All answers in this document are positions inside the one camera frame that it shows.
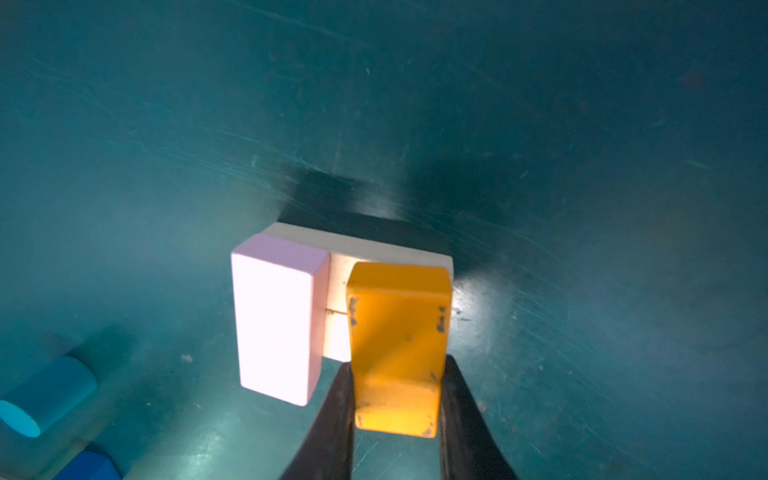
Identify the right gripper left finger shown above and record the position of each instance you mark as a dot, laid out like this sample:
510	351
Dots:
327	450

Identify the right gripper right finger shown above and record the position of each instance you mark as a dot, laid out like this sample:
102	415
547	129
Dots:
466	447

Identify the teal wood cylinder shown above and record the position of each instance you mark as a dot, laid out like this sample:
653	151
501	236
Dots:
42	400

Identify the pink wood block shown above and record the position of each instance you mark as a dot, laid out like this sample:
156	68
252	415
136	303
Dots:
280	292

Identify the blue wood cube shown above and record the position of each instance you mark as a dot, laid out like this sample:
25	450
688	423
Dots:
89	465

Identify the natural wood block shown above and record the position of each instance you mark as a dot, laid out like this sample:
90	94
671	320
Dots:
345	251
337	337

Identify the orange wood block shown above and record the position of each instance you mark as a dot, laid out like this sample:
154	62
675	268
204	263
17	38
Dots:
399	322

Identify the natural wood block front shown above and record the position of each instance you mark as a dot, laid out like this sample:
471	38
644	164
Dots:
337	337

